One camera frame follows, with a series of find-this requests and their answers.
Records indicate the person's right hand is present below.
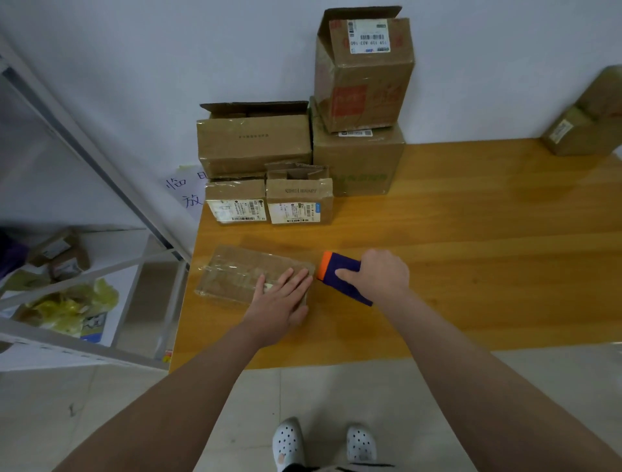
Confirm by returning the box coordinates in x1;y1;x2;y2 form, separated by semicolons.
335;248;413;311

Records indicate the person's left hand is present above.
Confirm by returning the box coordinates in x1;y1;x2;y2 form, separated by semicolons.
241;267;315;349

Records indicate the blue orange tape dispenser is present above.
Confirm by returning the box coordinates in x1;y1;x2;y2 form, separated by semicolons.
317;250;374;309

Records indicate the box barcode label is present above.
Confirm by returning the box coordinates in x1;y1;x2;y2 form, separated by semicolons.
193;244;318;309

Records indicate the stack of cardboard boxes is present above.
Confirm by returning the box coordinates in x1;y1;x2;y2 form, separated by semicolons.
195;6;417;227

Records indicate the small brown cardboard box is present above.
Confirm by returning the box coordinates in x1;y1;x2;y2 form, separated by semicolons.
540;105;622;158

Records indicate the squat red-printed cardboard box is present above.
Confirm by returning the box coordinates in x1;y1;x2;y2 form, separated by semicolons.
575;64;622;126

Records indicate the person's right forearm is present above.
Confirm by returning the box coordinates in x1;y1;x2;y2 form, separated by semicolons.
389;296;622;472

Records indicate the person's left forearm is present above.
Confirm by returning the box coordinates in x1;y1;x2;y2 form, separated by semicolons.
53;325;278;472

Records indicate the person's striped clothing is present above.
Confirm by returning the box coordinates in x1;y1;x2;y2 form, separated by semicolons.
292;464;400;472

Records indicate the wooden table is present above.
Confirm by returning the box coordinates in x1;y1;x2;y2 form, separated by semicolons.
170;138;622;373

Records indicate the white perforated clog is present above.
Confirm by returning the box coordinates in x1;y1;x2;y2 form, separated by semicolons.
271;416;308;472
345;424;380;466

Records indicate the yellow plastic bag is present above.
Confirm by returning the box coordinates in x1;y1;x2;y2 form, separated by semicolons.
19;280;120;340

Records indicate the grey metal shelf rack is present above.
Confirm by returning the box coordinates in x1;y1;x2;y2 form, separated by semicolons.
0;39;192;373

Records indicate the small open carton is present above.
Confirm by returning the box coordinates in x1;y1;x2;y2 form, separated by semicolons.
29;231;91;283

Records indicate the dark blue bag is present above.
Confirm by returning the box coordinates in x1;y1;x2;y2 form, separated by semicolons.
0;233;29;283

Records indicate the white paper wall sign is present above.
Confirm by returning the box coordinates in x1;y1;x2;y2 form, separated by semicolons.
163;165;210;217

